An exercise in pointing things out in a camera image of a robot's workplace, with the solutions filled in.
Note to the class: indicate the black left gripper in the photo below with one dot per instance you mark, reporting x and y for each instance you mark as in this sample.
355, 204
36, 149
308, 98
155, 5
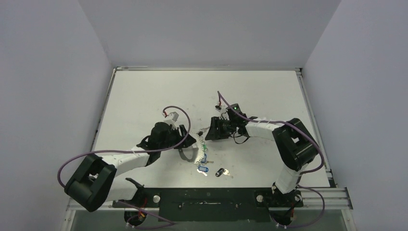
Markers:
176, 131

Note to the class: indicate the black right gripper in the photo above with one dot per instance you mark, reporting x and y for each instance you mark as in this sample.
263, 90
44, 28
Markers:
217, 128

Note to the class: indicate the black key tag with key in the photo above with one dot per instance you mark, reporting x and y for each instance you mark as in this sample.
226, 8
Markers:
223, 171

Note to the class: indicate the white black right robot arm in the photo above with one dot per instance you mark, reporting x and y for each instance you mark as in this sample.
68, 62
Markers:
295, 145

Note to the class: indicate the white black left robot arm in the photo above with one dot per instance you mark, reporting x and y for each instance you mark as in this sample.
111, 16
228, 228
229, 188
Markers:
95, 180

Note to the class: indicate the blue key tag plain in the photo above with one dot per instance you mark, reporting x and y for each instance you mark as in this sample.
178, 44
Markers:
205, 161

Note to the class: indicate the blue key tag white label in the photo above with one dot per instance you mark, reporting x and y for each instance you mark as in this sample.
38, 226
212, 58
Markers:
203, 170

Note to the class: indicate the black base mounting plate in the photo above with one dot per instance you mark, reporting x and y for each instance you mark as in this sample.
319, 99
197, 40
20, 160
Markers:
227, 212

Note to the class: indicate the aluminium table frame rail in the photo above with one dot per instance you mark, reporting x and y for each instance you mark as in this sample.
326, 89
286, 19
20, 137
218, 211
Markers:
334, 198

